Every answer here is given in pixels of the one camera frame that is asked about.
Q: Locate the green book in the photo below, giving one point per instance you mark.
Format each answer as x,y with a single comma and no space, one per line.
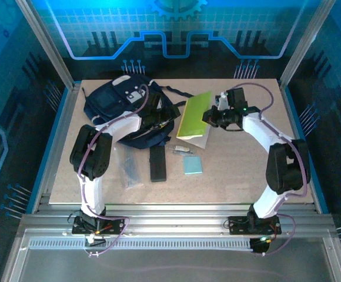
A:
194,114

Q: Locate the light blue notepad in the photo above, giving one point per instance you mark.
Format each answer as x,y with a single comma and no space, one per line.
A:
193,165

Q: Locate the navy blue backpack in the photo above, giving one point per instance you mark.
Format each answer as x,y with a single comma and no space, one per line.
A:
106,100

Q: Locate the clear plastic ruler bag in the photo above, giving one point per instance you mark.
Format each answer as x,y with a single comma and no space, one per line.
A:
130,170

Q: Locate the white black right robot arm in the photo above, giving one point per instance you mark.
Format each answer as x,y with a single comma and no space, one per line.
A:
266,199

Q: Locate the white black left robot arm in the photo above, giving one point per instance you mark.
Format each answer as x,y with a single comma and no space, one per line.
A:
94,191

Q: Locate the black pencil case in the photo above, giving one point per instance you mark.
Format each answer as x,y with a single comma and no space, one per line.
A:
158,164

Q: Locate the small clear stationery packet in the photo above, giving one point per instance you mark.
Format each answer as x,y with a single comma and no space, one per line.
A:
182,149

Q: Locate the aluminium table side rail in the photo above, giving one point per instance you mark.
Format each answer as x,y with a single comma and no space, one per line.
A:
301,147
56,147

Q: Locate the aluminium frame post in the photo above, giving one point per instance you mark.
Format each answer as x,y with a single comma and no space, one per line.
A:
305,41
45,44

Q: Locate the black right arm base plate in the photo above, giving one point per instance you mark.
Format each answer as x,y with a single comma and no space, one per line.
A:
238,227

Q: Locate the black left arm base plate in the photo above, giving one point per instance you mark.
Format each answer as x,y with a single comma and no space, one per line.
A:
114,227

